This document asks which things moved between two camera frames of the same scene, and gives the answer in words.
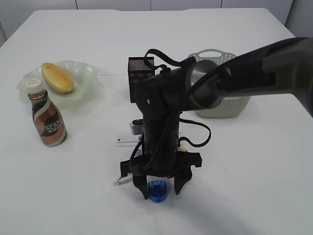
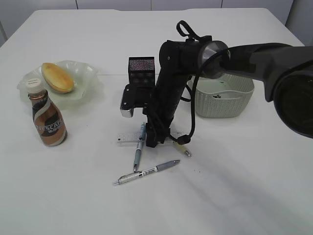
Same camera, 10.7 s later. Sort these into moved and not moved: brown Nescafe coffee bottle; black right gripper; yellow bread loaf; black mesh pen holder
Moved: black right gripper
Not moved: brown Nescafe coffee bottle; black mesh pen holder; yellow bread loaf
